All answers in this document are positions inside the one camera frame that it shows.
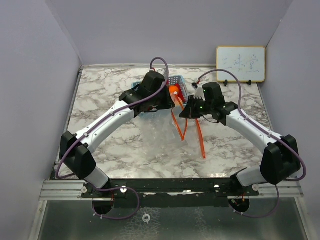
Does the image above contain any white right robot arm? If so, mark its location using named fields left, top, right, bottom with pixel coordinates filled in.
left=179, top=82, right=301, bottom=196

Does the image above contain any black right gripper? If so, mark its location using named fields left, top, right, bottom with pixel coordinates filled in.
left=180, top=95, right=214, bottom=119

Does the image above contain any blue plastic basket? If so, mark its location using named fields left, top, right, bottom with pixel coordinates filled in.
left=127, top=72, right=188, bottom=117

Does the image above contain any small whiteboard wooden frame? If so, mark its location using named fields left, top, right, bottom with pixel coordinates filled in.
left=216, top=46, right=266, bottom=83

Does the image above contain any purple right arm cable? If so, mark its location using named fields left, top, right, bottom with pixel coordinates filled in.
left=194, top=69, right=308, bottom=219

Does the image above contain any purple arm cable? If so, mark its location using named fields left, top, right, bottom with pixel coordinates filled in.
left=55, top=57, right=170, bottom=180
left=194, top=69, right=308, bottom=219

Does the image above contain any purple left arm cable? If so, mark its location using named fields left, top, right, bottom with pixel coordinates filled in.
left=55, top=57, right=170, bottom=180

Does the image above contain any orange fruit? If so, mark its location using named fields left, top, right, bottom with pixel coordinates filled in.
left=168, top=85, right=180, bottom=96

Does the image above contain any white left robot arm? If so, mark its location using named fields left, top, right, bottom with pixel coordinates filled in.
left=59, top=70, right=174, bottom=198

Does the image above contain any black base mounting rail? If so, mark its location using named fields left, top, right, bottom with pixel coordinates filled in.
left=81, top=177, right=259, bottom=209

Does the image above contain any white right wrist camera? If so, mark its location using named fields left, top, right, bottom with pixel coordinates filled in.
left=191, top=82, right=205, bottom=100

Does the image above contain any clear zip bag orange zipper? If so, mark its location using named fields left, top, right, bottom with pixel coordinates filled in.
left=139, top=91, right=207, bottom=159

